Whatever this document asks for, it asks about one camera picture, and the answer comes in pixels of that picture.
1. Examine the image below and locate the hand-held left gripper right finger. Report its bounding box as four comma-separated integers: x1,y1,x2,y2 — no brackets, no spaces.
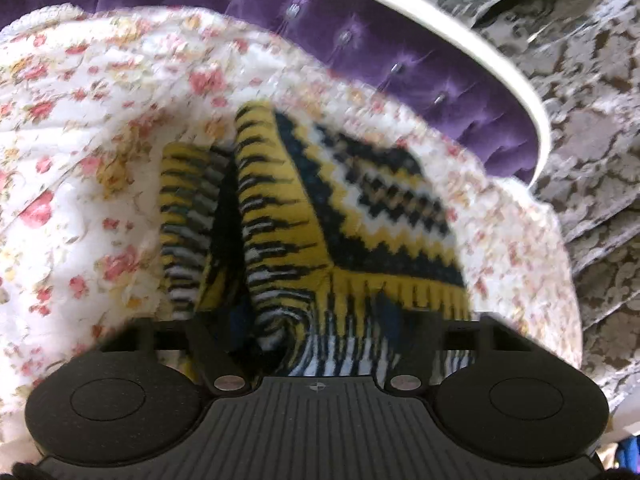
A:
384,310,532,395

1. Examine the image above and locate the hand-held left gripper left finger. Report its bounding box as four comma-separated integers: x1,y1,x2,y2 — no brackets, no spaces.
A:
99,310,251,395

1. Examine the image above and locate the yellow navy patterned knit sweater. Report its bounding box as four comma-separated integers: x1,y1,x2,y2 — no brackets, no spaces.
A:
159,101,477,379

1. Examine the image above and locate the floral bed sheet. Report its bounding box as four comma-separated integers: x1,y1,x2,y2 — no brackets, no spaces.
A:
0,4,584,443

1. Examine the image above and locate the grey damask curtain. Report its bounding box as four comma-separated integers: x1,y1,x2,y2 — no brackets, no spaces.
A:
360,0,640,413

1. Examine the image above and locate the purple tufted headboard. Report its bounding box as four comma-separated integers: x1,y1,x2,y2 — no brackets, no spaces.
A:
0,0,552,187

